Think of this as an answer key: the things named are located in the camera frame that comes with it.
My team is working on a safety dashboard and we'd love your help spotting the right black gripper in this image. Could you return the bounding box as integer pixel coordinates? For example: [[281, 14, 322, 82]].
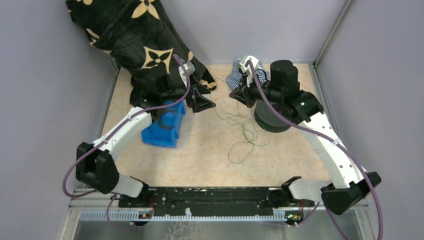
[[229, 69, 283, 109]]

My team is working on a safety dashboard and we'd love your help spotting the blue white striped cloth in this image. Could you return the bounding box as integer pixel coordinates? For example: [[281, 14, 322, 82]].
[[225, 58, 271, 90]]

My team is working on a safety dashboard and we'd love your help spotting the aluminium frame rail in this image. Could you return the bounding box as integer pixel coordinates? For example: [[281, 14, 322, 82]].
[[67, 187, 123, 213]]

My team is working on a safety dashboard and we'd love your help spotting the thin green wire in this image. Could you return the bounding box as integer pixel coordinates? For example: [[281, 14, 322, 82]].
[[195, 75, 271, 165]]

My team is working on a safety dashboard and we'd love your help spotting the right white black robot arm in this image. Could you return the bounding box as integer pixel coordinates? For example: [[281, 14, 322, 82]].
[[229, 55, 382, 215]]

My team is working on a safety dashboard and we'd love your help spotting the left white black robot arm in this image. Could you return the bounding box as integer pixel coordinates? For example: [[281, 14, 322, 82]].
[[74, 78, 215, 207]]

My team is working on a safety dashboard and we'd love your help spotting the black cable spool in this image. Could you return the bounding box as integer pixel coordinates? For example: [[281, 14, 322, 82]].
[[253, 100, 295, 133]]

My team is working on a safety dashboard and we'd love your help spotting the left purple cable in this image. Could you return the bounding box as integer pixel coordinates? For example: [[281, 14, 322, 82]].
[[62, 54, 192, 231]]

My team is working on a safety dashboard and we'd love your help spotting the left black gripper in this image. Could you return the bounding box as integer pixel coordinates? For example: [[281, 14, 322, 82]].
[[160, 73, 216, 113]]

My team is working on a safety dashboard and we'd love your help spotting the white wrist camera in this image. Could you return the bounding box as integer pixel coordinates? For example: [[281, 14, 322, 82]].
[[178, 61, 196, 81], [238, 54, 259, 77]]

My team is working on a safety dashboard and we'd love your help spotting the black beige floral blanket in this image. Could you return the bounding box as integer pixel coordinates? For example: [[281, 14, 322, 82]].
[[65, 0, 217, 108]]

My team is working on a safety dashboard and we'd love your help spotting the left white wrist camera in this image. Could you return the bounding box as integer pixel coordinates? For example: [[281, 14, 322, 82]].
[[178, 61, 196, 81]]

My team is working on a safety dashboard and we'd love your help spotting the blue plastic bin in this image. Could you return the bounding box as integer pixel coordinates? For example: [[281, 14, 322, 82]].
[[141, 101, 186, 148]]

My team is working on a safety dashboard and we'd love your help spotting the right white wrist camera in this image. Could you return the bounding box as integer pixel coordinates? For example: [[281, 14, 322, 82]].
[[238, 54, 259, 77]]

